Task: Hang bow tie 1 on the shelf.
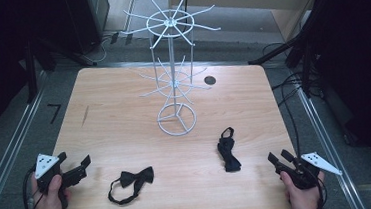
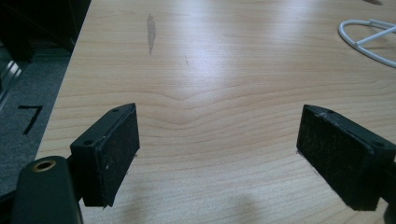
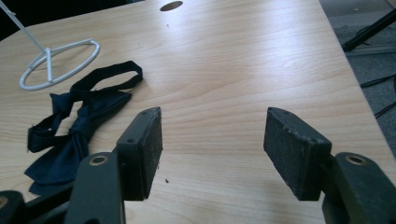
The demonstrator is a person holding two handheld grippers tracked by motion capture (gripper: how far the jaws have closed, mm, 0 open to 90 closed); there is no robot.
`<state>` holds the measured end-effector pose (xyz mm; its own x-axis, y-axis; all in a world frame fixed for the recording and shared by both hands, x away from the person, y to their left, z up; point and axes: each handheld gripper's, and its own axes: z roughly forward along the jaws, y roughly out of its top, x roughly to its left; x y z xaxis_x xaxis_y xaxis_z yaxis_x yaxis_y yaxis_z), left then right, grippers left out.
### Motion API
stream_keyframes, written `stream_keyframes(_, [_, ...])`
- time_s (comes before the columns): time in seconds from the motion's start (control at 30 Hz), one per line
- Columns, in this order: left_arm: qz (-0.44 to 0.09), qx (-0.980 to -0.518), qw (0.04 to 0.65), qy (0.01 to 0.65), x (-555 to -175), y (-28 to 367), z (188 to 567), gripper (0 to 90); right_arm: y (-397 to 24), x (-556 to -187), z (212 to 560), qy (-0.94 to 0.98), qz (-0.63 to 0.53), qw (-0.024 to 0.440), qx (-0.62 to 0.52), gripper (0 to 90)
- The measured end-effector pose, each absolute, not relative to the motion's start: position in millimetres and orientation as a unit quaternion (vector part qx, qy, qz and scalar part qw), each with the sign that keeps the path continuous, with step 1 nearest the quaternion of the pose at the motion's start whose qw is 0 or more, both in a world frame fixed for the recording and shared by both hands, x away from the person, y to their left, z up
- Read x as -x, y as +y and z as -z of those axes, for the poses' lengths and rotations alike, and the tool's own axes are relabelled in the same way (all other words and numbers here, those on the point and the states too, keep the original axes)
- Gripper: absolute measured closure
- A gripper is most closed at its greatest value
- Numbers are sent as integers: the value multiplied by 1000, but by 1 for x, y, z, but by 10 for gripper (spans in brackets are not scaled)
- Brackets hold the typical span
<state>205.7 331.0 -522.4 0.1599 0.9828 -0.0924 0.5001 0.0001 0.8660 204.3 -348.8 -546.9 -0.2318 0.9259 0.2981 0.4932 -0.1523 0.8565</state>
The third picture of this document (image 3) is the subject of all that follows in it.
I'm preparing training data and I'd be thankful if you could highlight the black floor cable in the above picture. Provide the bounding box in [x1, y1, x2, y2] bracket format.
[360, 74, 396, 89]
[375, 102, 396, 119]

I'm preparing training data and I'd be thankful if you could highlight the white wire display rack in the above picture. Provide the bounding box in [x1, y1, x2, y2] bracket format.
[0, 1, 102, 91]

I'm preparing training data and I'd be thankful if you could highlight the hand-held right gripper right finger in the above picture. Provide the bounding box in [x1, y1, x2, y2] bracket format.
[263, 106, 332, 202]

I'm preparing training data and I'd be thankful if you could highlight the dark navy bow tie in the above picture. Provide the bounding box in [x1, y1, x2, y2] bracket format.
[23, 60, 144, 196]

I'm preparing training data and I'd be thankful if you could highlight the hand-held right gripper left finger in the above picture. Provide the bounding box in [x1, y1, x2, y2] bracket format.
[116, 106, 163, 202]

